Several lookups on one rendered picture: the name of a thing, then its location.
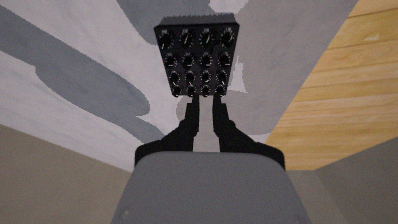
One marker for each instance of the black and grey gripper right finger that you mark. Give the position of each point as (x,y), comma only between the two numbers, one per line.
(232,140)

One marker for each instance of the black knob box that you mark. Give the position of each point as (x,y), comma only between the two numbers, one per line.
(206,76)

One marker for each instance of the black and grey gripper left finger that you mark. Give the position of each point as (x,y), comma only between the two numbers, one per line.
(178,139)

